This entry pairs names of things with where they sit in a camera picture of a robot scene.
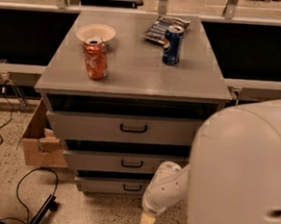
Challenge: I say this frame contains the grey bottom drawer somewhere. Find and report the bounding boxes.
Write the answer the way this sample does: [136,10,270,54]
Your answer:
[74,176,149,195]

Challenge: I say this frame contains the grey drawer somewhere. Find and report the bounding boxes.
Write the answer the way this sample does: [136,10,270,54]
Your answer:
[46,112,201,146]
[74,176,149,195]
[64,150,189,174]

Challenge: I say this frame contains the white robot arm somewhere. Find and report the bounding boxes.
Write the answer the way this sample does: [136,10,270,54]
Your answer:
[140,99,281,224]

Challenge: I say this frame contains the grey middle drawer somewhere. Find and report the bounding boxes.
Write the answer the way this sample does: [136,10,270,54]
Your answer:
[64,150,189,174]

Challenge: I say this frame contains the grey top drawer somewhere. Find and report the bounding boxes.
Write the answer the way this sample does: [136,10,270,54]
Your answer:
[46,112,201,146]

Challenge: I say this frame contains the grey drawer cabinet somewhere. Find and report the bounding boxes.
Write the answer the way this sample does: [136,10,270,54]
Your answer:
[35,10,230,182]

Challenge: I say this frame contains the black stand leg left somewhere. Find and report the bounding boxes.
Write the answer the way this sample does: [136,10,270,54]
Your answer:
[29,194,58,224]

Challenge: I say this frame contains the cardboard box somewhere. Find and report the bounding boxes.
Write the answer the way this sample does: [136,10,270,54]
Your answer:
[21,100,67,168]

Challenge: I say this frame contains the orange coca-cola can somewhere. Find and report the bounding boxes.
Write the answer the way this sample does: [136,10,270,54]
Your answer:
[83,37,108,80]

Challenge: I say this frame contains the blue pepsi can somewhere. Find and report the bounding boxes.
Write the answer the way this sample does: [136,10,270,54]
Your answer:
[162,25,185,65]

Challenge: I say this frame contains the dark blue chip bag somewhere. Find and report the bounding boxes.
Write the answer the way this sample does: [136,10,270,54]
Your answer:
[143,16,191,44]

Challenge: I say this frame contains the white paper bowl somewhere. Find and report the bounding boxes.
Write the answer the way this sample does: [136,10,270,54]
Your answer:
[75,24,116,43]

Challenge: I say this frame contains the black cable left wall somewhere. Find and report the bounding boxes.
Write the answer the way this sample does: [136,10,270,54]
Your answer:
[0,79,17,159]

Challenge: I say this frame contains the metal railing frame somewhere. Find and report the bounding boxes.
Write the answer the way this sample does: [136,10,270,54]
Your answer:
[0,7,281,108]

